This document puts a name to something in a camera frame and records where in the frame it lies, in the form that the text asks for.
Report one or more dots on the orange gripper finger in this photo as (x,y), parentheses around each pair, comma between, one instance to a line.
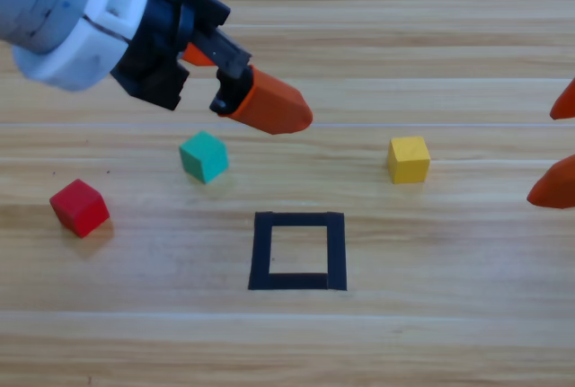
(274,104)
(557,187)
(566,104)
(195,55)

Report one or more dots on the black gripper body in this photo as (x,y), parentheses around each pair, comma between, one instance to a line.
(153,59)

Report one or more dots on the green wooden cube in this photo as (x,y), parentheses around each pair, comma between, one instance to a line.
(202,158)

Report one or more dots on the yellow wooden cube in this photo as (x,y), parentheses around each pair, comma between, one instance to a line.
(409,160)

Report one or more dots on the red wooden cube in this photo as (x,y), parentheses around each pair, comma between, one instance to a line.
(78,209)

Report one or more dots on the black tape square outline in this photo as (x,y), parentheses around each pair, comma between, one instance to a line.
(262,252)

